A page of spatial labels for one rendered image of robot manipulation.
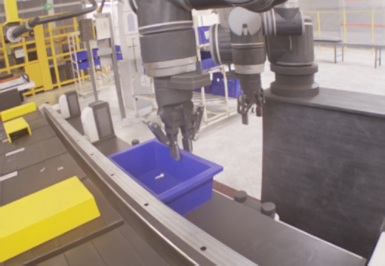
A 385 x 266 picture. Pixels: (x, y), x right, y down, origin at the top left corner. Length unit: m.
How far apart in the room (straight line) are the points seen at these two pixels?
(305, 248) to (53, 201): 0.37
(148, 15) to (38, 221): 0.37
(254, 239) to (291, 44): 0.85
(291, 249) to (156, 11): 0.46
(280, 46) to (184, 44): 0.70
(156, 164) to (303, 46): 0.78
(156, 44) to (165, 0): 0.08
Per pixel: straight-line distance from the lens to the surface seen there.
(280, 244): 0.43
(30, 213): 0.33
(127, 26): 4.60
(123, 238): 0.29
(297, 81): 1.14
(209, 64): 3.18
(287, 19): 0.97
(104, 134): 0.93
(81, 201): 0.31
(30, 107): 1.15
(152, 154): 0.65
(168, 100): 0.49
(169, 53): 0.46
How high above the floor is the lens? 1.20
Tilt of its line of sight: 19 degrees down
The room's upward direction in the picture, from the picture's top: 7 degrees counter-clockwise
